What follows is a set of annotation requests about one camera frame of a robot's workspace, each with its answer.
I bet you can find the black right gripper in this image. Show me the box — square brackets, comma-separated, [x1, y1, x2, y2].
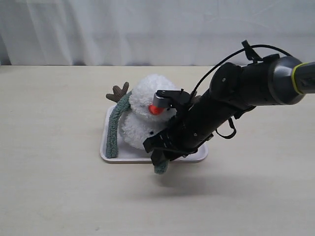
[143, 90, 236, 168]

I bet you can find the white plush snowman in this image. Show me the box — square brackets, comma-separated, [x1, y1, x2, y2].
[105, 74, 178, 157]

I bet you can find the teal fleece scarf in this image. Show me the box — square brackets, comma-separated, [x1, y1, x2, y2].
[105, 92, 170, 177]

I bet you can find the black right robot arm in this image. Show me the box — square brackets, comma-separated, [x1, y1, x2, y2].
[143, 54, 315, 168]

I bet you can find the white plastic tray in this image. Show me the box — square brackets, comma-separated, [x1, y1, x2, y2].
[99, 105, 209, 164]

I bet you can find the white backdrop curtain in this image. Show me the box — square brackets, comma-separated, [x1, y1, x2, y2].
[0, 0, 315, 66]

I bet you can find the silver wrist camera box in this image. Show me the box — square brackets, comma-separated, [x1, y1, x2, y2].
[152, 89, 191, 110]

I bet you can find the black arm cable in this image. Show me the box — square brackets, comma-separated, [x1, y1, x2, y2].
[189, 40, 292, 140]

